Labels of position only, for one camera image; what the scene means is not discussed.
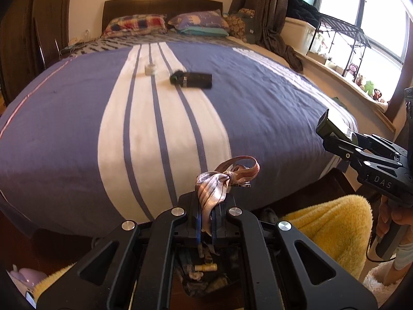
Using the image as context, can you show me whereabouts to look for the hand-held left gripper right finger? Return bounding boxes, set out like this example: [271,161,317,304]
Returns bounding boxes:
[211,197,378,310]

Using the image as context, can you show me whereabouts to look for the white storage box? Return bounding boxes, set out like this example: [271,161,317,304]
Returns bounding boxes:
[283,17,317,55]

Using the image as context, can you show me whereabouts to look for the large window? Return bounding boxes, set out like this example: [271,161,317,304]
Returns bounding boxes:
[318,0,413,104]

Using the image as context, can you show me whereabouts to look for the brown curtain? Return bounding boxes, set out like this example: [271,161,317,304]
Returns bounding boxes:
[227,0,304,73]

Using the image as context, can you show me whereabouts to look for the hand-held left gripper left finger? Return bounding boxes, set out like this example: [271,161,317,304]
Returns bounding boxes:
[37,192,204,310]

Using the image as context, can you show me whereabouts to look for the black cable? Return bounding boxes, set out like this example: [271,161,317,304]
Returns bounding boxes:
[366,236,395,263]

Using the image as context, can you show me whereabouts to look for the dark wooden wardrobe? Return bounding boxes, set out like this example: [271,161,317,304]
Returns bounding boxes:
[0,0,73,104]

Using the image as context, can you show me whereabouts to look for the purple plush slipper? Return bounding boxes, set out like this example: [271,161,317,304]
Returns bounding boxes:
[8,265,49,293]

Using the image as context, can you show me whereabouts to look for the plaid pillow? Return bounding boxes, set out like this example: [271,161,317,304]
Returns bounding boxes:
[101,14,168,37]

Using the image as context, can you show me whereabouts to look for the white fluffy slipper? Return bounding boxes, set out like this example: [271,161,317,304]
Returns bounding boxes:
[364,260,399,293]

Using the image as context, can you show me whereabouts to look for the blue white striped blanket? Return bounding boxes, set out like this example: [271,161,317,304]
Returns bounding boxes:
[0,40,359,236]

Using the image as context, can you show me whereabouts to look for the black trash bag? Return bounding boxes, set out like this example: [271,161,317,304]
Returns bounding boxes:
[174,248,246,298]

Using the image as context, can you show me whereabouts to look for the black jacket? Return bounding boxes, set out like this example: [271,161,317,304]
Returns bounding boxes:
[285,0,323,28]

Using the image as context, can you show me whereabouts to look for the person's right forearm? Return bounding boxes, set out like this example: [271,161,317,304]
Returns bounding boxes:
[392,232,413,270]

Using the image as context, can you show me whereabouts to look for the person's right hand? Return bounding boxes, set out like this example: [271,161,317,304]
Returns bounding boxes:
[377,197,413,237]

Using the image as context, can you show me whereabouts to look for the dark green square bottle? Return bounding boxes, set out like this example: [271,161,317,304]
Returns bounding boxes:
[315,110,359,146]

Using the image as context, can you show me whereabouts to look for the black folding rack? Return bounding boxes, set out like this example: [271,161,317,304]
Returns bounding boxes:
[306,14,376,80]

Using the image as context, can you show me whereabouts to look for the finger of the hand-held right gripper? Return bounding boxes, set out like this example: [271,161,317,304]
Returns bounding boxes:
[323,136,372,177]
[351,132,410,164]

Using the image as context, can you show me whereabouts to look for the purple elephant print pillow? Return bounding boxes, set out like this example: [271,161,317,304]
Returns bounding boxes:
[168,10,230,29]

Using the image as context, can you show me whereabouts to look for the dark wooden headboard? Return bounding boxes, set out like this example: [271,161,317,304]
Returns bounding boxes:
[103,0,224,34]

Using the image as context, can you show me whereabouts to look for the dark grey cushion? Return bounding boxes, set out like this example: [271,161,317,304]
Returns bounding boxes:
[240,16,259,44]

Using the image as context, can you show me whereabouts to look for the yellow fluffy garment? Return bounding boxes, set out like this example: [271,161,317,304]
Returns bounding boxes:
[32,195,379,301]

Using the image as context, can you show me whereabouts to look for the teal pillow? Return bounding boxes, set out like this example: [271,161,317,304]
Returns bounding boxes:
[179,26,230,37]

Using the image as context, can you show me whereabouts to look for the brown patterned cushion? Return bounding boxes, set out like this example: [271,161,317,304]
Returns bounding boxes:
[226,8,255,42]

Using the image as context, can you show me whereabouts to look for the dark green round bottle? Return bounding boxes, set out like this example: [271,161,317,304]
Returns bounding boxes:
[170,70,188,87]

